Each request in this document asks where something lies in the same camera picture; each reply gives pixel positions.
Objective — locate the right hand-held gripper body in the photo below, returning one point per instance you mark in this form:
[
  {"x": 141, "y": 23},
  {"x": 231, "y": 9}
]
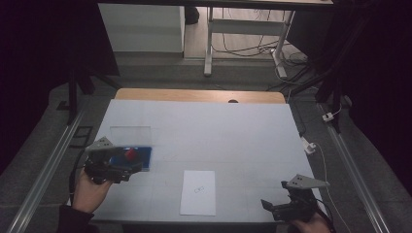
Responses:
[{"x": 304, "y": 183}]

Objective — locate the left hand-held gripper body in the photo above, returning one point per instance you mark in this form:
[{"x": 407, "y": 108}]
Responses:
[{"x": 103, "y": 165}]

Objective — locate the red stamp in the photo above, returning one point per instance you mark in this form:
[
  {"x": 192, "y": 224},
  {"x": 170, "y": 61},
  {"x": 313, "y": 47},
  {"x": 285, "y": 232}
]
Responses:
[{"x": 131, "y": 154}]

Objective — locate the blue ink pad box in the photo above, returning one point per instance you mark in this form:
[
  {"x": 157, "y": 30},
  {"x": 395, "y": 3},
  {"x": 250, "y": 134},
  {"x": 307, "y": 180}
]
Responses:
[{"x": 144, "y": 157}]

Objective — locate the person's left hand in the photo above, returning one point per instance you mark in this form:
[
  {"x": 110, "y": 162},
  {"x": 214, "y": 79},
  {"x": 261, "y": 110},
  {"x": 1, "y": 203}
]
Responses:
[{"x": 89, "y": 194}]

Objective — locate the person's right hand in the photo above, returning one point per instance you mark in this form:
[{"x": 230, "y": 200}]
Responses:
[{"x": 311, "y": 226}]

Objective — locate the white plug adapter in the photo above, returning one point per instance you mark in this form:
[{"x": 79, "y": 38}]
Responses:
[{"x": 308, "y": 146}]

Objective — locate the white paper sheet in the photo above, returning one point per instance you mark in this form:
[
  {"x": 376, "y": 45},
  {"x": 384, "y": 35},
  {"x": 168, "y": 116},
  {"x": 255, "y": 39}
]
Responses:
[{"x": 198, "y": 194}]

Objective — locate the white power strip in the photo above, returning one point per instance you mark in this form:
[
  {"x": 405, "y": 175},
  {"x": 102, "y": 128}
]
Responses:
[{"x": 328, "y": 116}]

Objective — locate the black metal stand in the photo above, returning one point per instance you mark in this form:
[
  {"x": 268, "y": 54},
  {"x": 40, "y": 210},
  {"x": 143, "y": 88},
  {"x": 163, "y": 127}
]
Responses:
[{"x": 72, "y": 97}]

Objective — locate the white table cover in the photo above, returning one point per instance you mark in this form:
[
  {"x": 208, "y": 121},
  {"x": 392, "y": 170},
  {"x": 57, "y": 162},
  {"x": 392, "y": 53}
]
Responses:
[{"x": 210, "y": 129}]

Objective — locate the black tripod stand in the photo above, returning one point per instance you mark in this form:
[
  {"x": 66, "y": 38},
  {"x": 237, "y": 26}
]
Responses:
[{"x": 330, "y": 93}]

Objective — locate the dark curtain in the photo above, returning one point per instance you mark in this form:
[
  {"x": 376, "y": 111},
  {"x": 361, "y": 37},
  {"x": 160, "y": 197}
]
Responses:
[
  {"x": 39, "y": 64},
  {"x": 382, "y": 81}
]

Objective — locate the white cabinet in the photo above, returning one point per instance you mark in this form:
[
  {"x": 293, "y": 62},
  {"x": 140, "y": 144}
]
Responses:
[{"x": 142, "y": 29}]

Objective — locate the black shoe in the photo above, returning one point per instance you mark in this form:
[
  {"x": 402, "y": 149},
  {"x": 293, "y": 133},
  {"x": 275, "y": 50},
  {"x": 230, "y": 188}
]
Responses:
[{"x": 191, "y": 15}]

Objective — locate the aluminium rail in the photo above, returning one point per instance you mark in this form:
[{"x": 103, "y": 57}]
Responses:
[
  {"x": 353, "y": 171},
  {"x": 45, "y": 171}
]

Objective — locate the white desk frame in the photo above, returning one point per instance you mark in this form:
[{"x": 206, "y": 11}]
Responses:
[{"x": 246, "y": 26}]

